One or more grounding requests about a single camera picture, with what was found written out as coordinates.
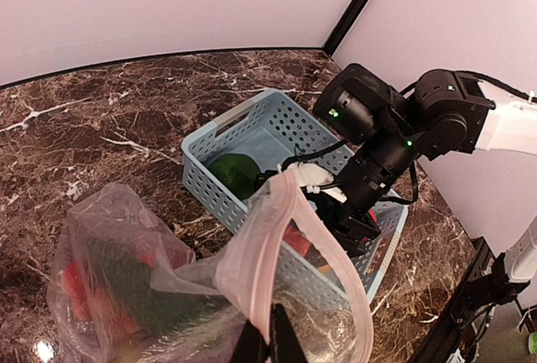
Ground green cucumber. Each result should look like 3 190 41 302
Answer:
86 238 227 335

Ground clear zip top bag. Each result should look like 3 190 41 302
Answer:
47 167 373 362

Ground red cherry bunch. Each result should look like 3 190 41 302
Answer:
61 261 141 339

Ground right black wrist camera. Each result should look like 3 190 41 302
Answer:
313 63 392 145

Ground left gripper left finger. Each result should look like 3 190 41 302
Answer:
232 323 269 363

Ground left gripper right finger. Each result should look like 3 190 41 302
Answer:
268 303 308 363

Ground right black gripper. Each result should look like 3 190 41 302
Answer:
314 194 381 258

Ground green pepper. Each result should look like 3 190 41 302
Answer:
208 153 261 200

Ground light blue plastic basket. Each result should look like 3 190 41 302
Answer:
181 89 409 300

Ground orange persimmon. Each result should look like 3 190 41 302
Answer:
283 222 311 257

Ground right black frame post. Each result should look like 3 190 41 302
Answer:
321 0 370 57

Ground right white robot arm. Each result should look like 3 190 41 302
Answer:
313 64 536 257

